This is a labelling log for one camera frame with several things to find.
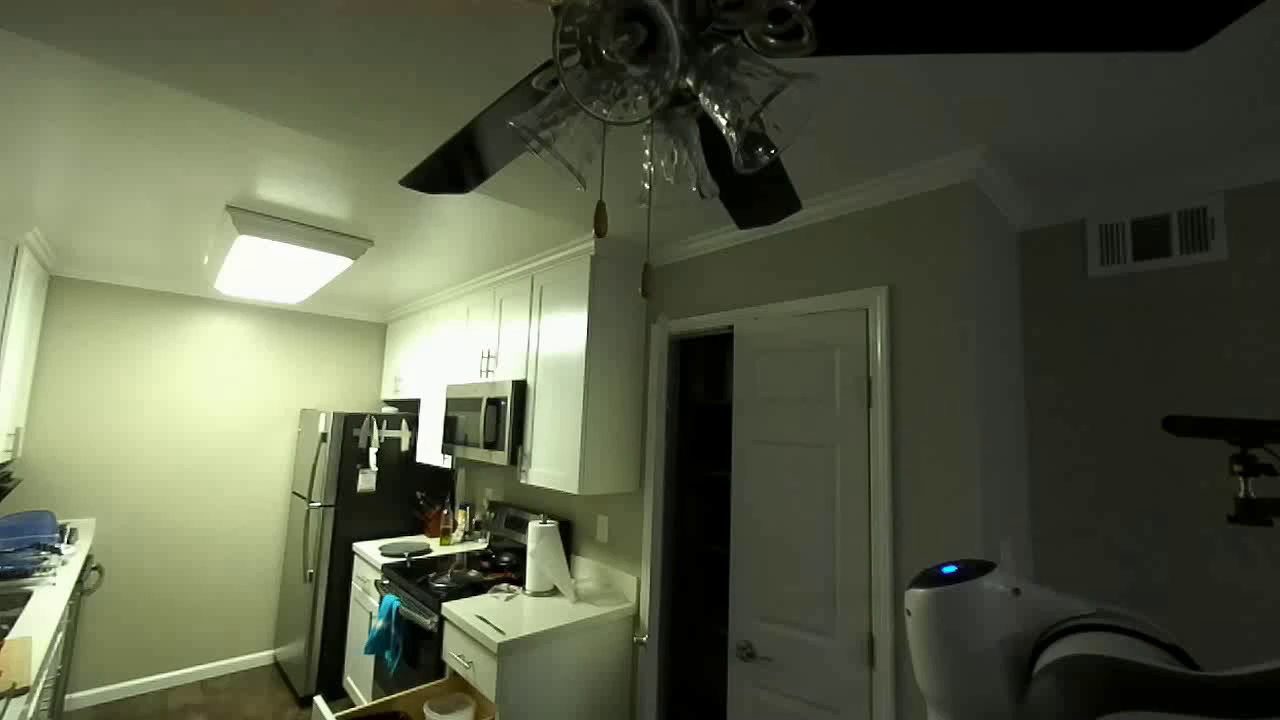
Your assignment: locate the white upper cabinet with handles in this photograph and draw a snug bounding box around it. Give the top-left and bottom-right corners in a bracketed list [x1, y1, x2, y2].
[0, 238, 56, 472]

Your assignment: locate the black gas stove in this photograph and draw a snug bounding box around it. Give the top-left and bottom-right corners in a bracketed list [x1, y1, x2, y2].
[370, 510, 531, 702]

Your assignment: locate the white cabinet above microwave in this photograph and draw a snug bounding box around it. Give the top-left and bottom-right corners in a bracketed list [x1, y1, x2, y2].
[380, 277, 535, 472]

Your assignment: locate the square ceiling light fixture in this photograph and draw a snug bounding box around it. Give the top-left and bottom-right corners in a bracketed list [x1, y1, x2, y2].
[206, 202, 376, 314]

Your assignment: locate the black camera stand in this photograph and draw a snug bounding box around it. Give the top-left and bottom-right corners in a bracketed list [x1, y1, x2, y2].
[1154, 414, 1280, 531]

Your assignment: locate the stainless steel refrigerator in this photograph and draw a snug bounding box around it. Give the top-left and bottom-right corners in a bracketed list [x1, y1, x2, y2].
[273, 403, 425, 709]

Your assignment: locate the white sink counter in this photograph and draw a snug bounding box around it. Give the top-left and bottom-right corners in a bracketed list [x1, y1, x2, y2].
[0, 518, 99, 720]

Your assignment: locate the white lower cabinet with drawer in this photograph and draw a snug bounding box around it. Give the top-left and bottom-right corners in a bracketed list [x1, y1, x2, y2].
[439, 583, 639, 720]

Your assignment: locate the tall white upper cabinet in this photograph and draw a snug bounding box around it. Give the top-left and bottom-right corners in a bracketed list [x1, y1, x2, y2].
[520, 246, 654, 501]

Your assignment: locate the blue cloth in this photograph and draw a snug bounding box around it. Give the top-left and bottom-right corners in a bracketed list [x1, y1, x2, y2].
[0, 510, 71, 582]

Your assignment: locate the stainless steel microwave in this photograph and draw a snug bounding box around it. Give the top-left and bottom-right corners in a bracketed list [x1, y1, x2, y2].
[439, 377, 526, 472]

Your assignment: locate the dark-bladed ceiling fan chandelier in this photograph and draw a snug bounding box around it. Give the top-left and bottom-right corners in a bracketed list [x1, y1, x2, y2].
[396, 0, 1263, 234]

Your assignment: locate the wooden cutting board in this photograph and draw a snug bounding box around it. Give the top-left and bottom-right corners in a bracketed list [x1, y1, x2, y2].
[0, 636, 37, 697]

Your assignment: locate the blue hanging towel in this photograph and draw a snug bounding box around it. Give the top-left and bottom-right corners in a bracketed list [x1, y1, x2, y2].
[359, 587, 408, 684]

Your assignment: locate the short fan pull chain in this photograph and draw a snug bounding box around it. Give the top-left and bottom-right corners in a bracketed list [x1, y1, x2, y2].
[586, 123, 614, 246]

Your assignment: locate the white paper towel roll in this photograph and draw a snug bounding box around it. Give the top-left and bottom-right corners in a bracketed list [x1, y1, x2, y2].
[520, 518, 580, 600]

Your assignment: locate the white panel door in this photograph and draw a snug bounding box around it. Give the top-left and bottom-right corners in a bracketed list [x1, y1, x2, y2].
[723, 310, 875, 720]

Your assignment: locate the long fan pull chain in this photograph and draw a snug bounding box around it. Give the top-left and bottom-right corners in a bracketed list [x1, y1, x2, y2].
[634, 123, 658, 300]

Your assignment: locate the red utensil holder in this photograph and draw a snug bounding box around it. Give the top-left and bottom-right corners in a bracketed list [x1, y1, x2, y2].
[415, 490, 462, 540]

